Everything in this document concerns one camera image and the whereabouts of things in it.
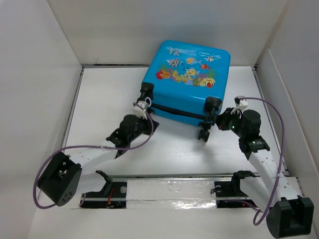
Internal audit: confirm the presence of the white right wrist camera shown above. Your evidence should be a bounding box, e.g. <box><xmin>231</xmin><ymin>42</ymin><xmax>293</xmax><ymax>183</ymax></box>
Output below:
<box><xmin>231</xmin><ymin>96</ymin><xmax>248</xmax><ymax>115</ymax></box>

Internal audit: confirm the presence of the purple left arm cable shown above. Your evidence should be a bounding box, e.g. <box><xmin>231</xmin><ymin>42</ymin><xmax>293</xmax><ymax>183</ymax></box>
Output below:
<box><xmin>33</xmin><ymin>111</ymin><xmax>154</xmax><ymax>209</ymax></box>

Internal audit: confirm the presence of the silver foil tape strip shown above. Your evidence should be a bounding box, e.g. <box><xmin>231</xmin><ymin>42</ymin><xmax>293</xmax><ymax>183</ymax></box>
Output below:
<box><xmin>126</xmin><ymin>179</ymin><xmax>217</xmax><ymax>210</ymax></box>

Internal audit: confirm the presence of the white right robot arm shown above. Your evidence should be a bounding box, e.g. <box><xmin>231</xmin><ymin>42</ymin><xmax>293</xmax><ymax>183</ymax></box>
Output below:
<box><xmin>216</xmin><ymin>108</ymin><xmax>314</xmax><ymax>239</ymax></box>

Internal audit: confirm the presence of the blue hard-shell suitcase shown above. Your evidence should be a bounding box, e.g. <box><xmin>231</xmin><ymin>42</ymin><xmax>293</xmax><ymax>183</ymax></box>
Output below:
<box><xmin>137</xmin><ymin>40</ymin><xmax>231</xmax><ymax>141</ymax></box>

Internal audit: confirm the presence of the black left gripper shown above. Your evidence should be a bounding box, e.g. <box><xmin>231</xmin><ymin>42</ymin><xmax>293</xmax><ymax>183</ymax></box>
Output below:
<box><xmin>128</xmin><ymin>112</ymin><xmax>158</xmax><ymax>143</ymax></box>

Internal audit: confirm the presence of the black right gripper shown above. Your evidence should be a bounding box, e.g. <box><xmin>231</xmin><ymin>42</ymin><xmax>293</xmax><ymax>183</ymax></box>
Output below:
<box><xmin>211</xmin><ymin>108</ymin><xmax>246</xmax><ymax>138</ymax></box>

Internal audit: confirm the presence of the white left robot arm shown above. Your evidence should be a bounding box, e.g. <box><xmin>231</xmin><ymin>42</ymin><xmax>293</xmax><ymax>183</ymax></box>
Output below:
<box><xmin>32</xmin><ymin>115</ymin><xmax>159</xmax><ymax>209</ymax></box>

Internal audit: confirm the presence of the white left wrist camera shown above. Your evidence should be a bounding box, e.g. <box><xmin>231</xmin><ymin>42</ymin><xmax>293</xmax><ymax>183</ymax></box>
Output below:
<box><xmin>133</xmin><ymin>97</ymin><xmax>152</xmax><ymax>119</ymax></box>

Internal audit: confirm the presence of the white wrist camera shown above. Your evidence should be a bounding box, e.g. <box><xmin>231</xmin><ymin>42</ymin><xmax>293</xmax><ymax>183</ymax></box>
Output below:
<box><xmin>231</xmin><ymin>96</ymin><xmax>248</xmax><ymax>115</ymax></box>
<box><xmin>133</xmin><ymin>97</ymin><xmax>152</xmax><ymax>119</ymax></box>

